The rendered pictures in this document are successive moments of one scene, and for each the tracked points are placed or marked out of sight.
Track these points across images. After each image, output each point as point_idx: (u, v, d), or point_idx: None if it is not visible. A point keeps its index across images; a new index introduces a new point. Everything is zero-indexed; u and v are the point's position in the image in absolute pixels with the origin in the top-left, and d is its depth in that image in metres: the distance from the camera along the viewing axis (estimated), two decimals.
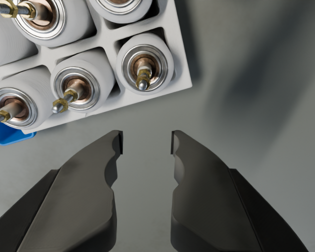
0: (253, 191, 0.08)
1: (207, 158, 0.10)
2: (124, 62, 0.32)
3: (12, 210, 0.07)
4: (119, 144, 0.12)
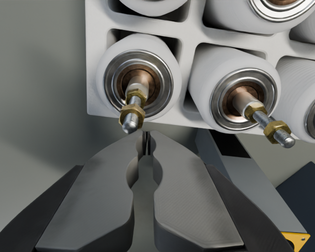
0: (230, 185, 0.08)
1: (184, 157, 0.10)
2: (160, 63, 0.21)
3: (37, 201, 0.07)
4: (143, 145, 0.12)
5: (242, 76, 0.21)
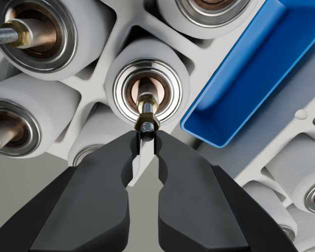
0: (236, 186, 0.08)
1: (190, 157, 0.10)
2: None
3: (31, 203, 0.07)
4: (137, 145, 0.12)
5: None
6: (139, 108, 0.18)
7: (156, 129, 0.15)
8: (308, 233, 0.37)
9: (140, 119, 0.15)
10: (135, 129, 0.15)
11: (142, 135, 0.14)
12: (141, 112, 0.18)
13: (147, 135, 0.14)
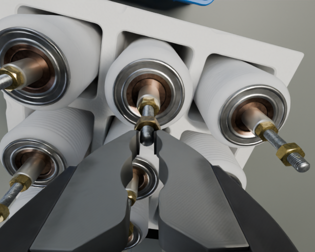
0: (236, 186, 0.08)
1: (190, 157, 0.10)
2: None
3: (31, 203, 0.07)
4: (136, 145, 0.12)
5: None
6: None
7: (145, 122, 0.14)
8: None
9: None
10: None
11: (147, 145, 0.14)
12: (155, 113, 0.18)
13: (145, 141, 0.13)
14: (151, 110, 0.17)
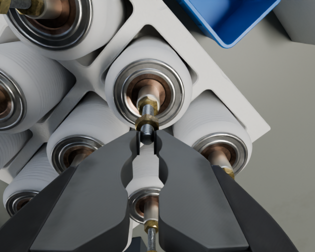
0: (236, 186, 0.08)
1: (190, 157, 0.10)
2: None
3: (31, 204, 0.07)
4: (136, 145, 0.12)
5: None
6: (141, 106, 0.18)
7: None
8: None
9: (145, 120, 0.14)
10: (135, 126, 0.14)
11: (143, 136, 0.13)
12: (139, 110, 0.18)
13: (147, 138, 0.13)
14: None
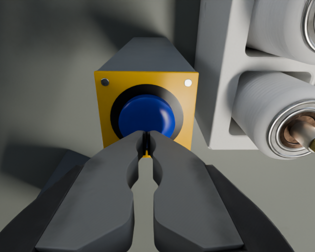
0: (230, 185, 0.08)
1: (184, 157, 0.10)
2: None
3: (37, 201, 0.07)
4: (143, 145, 0.12)
5: None
6: None
7: None
8: None
9: None
10: None
11: None
12: None
13: None
14: None
